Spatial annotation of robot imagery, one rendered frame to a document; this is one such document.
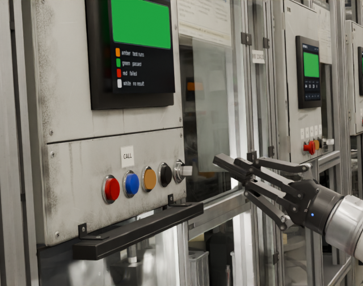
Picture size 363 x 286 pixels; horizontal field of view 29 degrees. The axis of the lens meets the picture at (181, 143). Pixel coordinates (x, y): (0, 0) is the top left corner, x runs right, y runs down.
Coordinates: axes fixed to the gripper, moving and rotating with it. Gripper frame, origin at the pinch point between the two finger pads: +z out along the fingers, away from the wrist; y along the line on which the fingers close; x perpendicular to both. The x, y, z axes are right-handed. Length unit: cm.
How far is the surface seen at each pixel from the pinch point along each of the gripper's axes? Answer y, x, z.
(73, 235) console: -0.6, 45.2, -1.9
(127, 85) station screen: 15.6, 31.3, 5.4
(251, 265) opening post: -30.3, -28.2, 0.2
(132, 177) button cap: 2.9, 29.9, 1.4
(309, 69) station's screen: 6, -81, 22
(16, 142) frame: 11, 54, 3
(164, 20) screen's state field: 23.0, 17.3, 11.3
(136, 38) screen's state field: 21.2, 27.2, 8.7
